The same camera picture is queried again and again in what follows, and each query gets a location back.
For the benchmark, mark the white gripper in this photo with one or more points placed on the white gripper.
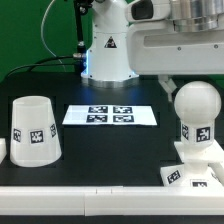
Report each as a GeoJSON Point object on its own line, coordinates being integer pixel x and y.
{"type": "Point", "coordinates": [154, 48]}

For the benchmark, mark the white lamp bulb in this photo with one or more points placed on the white lamp bulb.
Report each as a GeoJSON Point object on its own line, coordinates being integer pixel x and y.
{"type": "Point", "coordinates": [197, 104]}

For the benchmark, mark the white lamp base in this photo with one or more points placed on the white lamp base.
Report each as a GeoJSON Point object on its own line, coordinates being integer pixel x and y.
{"type": "Point", "coordinates": [195, 169]}

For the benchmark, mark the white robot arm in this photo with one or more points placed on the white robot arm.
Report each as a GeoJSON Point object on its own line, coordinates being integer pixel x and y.
{"type": "Point", "coordinates": [107, 63]}

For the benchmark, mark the white lamp shade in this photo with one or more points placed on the white lamp shade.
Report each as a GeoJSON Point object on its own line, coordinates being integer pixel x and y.
{"type": "Point", "coordinates": [34, 137]}

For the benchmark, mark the white marker sheet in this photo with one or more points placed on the white marker sheet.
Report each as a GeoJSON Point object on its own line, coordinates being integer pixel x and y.
{"type": "Point", "coordinates": [109, 115]}

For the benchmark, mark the white right rail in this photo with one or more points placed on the white right rail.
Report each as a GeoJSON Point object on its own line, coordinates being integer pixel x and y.
{"type": "Point", "coordinates": [218, 165]}

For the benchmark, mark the white left rail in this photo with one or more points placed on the white left rail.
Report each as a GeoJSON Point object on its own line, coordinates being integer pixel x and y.
{"type": "Point", "coordinates": [3, 151]}

